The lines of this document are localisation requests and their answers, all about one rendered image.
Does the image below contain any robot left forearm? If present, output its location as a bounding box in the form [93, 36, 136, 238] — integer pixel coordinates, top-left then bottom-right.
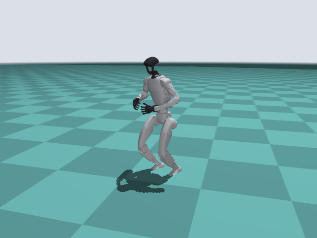
[154, 97, 179, 111]

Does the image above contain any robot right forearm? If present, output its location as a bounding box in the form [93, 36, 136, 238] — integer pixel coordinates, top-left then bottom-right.
[134, 92, 145, 102]

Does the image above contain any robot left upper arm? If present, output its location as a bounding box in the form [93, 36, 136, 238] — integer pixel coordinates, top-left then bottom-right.
[160, 77, 180, 104]

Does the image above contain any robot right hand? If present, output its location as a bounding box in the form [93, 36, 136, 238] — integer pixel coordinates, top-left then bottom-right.
[133, 98, 140, 110]

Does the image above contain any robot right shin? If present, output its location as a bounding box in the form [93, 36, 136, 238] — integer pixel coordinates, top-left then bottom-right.
[139, 149, 161, 165]

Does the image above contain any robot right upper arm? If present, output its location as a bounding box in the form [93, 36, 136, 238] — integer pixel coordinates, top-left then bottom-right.
[142, 78, 149, 99]

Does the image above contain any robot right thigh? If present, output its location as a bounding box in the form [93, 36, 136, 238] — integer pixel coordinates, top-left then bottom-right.
[138, 115, 160, 153]

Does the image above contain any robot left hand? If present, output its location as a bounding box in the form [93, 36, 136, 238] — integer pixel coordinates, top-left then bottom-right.
[141, 103, 158, 115]

